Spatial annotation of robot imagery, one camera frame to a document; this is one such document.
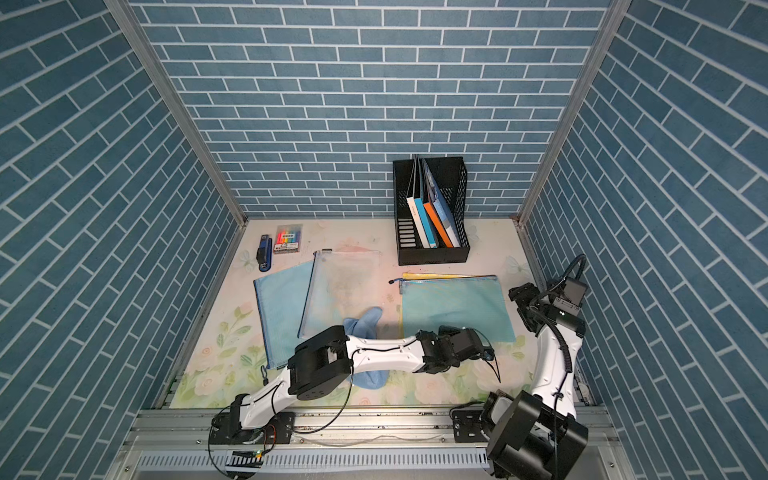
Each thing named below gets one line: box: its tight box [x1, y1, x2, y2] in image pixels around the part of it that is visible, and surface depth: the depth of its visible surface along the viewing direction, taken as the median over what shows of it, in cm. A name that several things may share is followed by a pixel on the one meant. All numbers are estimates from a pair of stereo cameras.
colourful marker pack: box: [274, 224, 303, 254], surface depth 114 cm
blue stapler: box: [256, 234, 273, 273], surface depth 107 cm
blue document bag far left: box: [253, 261, 314, 369], surface depth 98 cm
